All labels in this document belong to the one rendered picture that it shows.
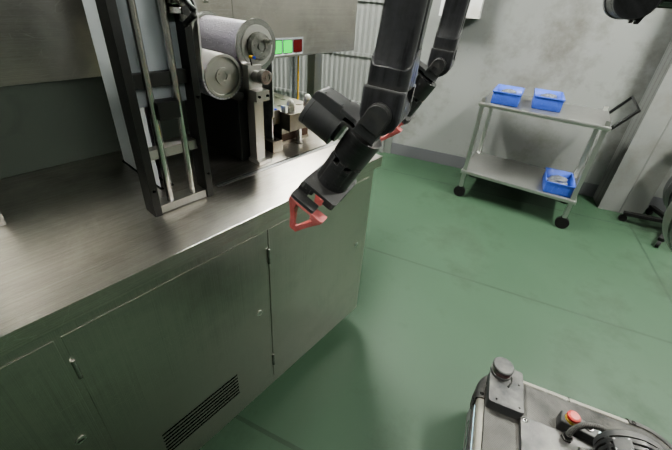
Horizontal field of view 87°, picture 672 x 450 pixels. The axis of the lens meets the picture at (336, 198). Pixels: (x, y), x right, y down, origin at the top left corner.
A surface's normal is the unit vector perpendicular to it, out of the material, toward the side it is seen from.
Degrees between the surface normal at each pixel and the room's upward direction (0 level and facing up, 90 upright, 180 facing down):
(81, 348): 90
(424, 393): 0
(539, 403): 0
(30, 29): 90
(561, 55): 90
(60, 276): 0
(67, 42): 90
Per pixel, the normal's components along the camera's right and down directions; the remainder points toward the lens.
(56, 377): 0.76, 0.37
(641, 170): -0.40, 0.44
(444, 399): 0.06, -0.86
